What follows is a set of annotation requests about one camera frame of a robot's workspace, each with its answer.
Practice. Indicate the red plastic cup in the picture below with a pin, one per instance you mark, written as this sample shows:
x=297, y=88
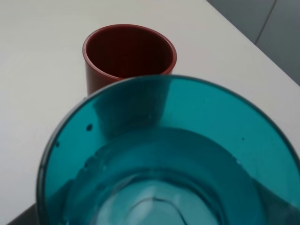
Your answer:
x=122, y=51

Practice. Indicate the teal translucent plastic cup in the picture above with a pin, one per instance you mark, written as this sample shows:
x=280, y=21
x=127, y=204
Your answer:
x=168, y=150

